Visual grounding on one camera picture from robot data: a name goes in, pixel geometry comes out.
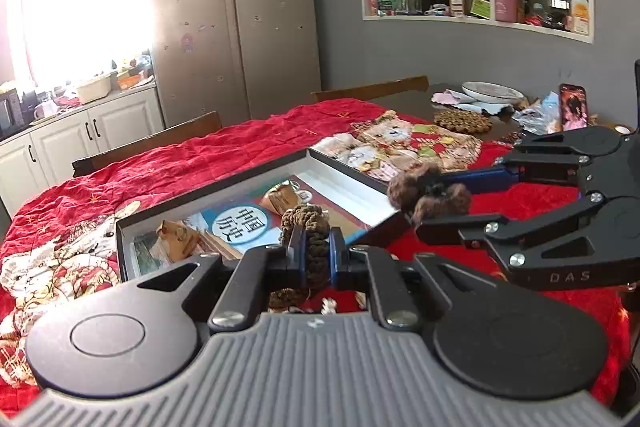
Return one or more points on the white mug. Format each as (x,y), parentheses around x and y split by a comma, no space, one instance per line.
(45,110)

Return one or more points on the pink cloth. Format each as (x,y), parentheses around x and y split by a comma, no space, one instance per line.
(450,98)

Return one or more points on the white kitchen cabinet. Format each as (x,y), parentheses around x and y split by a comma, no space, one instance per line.
(115,122)

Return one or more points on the smartphone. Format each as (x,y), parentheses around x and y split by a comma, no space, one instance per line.
(574,107)

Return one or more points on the pink thermos bottle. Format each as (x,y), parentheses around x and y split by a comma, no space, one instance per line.
(507,4)

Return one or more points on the cream plastic basin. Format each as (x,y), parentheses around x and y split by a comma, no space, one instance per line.
(94,89)

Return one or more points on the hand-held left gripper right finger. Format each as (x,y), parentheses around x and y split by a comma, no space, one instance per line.
(334,264)

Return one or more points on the black shallow box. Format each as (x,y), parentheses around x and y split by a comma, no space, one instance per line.
(330,167)

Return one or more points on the red printed blanket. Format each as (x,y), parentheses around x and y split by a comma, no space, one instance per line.
(210,147)

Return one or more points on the small red white box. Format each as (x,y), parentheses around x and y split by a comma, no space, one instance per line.
(456,2)

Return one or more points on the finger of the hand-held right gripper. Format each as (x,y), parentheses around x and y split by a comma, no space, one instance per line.
(480,179)
(450,232)

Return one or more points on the black microwave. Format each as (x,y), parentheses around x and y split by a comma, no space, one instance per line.
(7,112)

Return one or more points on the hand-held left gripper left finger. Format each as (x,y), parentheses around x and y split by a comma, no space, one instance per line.
(301,259)

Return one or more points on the crumpled plastic wrappers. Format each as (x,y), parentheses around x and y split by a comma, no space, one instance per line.
(537,114)

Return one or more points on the white bottle orange label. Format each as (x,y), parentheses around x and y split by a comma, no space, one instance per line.
(580,12)

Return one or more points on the white plate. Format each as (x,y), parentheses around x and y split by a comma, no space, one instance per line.
(492,91)

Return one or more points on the small green box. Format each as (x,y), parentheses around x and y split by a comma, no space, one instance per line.
(481,7)

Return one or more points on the silver refrigerator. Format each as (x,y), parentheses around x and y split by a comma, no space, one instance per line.
(230,17)

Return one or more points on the round woven trivet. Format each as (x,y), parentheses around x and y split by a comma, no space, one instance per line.
(462,122)

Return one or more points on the olive brown chenille scrunchie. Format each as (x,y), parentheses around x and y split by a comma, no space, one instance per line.
(306,219)

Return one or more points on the wooden chair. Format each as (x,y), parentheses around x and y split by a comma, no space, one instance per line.
(150,142)
(370,88)

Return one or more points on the illustrated book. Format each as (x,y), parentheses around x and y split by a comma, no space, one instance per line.
(240,219)

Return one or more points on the dark brown fluffy scrunchie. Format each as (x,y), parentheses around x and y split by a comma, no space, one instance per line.
(407,189)

